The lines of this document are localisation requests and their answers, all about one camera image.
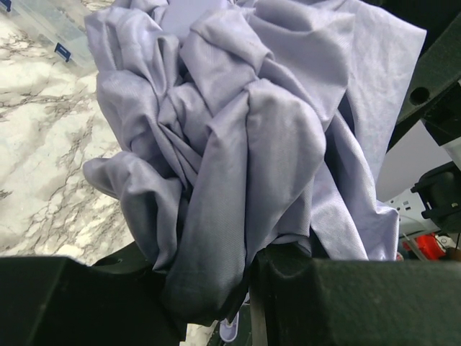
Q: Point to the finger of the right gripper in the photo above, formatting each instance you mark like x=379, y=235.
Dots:
x=434, y=93

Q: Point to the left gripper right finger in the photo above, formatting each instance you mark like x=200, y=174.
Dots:
x=296, y=300

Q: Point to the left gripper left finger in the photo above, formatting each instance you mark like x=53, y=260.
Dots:
x=59, y=301

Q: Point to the lavender folding umbrella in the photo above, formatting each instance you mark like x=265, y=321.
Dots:
x=251, y=124

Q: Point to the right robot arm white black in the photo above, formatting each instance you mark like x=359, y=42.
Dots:
x=432, y=205

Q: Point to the clear plastic screw box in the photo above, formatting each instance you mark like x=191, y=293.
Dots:
x=56, y=25

